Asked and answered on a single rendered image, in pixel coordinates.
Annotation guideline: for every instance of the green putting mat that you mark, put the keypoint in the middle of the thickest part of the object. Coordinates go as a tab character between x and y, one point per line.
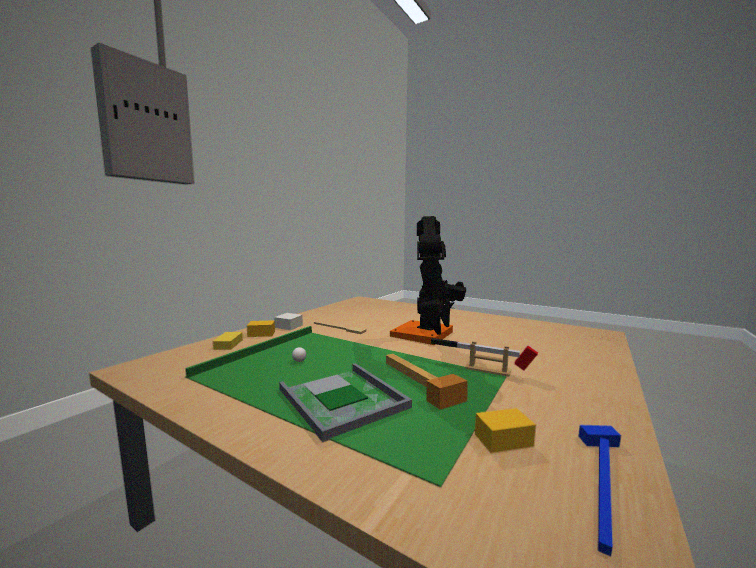
423	441

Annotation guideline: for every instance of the wooden mallet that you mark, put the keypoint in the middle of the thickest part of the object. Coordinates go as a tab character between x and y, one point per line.
442	392

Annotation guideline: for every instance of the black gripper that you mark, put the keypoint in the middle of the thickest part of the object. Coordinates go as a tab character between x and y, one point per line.
434	308

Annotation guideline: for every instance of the blue putter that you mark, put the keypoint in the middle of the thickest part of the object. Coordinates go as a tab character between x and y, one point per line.
604	436

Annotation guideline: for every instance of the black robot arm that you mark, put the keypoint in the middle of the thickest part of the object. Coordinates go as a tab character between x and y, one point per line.
431	248

